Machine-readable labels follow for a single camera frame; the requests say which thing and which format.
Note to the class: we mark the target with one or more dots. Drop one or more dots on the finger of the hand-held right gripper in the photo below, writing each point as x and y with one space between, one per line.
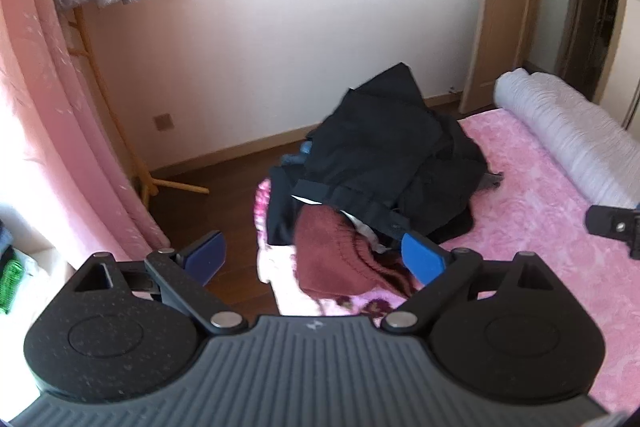
607 222

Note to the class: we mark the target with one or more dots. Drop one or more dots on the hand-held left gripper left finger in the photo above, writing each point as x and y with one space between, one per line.
205 254

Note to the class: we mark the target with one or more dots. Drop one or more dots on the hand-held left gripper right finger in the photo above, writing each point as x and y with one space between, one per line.
425 257

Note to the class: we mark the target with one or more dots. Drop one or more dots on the white cloth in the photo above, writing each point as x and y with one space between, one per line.
362 227

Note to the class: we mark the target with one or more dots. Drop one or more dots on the black jacket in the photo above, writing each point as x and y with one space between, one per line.
450 187

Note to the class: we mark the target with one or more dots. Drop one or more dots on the pink fluffy blanket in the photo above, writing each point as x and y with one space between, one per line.
525 207

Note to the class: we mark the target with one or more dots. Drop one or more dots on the maroon knit sweater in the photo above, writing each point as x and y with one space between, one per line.
335 257

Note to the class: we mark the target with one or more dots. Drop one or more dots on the grey garment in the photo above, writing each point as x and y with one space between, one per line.
492 180

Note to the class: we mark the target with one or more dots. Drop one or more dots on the white rolled quilt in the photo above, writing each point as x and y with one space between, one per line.
560 122

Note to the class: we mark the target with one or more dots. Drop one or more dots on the blue garment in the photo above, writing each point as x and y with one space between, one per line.
302 151

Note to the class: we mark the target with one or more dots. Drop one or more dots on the wooden coat rack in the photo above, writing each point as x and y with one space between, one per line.
107 107

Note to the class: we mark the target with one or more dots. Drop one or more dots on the green item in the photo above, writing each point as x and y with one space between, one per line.
10 279

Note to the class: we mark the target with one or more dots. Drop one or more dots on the pink curtain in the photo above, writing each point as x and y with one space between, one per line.
45 117

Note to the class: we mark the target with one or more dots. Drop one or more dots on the wooden door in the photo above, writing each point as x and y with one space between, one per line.
505 32

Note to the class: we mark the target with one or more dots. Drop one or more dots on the beige wall socket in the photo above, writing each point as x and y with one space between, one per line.
163 122

